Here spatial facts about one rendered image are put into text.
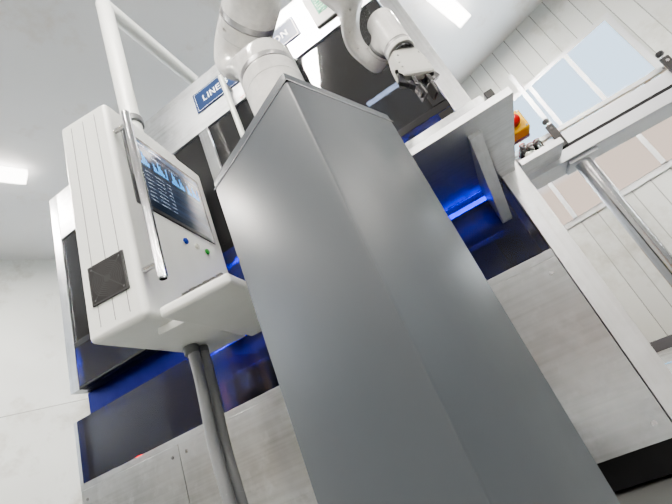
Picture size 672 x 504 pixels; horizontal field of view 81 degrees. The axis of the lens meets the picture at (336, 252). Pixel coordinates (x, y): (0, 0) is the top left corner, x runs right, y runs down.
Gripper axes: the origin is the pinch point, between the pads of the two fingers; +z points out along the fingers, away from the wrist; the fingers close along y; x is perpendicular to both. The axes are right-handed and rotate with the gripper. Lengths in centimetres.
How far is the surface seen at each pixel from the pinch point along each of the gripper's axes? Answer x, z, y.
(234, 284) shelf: -19, 30, 62
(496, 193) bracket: -10.5, 30.0, -9.7
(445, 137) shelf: 6.9, 21.3, 9.5
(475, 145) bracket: 4.1, 23.4, 0.9
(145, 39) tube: -70, -139, 68
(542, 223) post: -17.5, 39.8, -23.9
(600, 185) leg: -17, 34, -51
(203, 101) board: -68, -87, 50
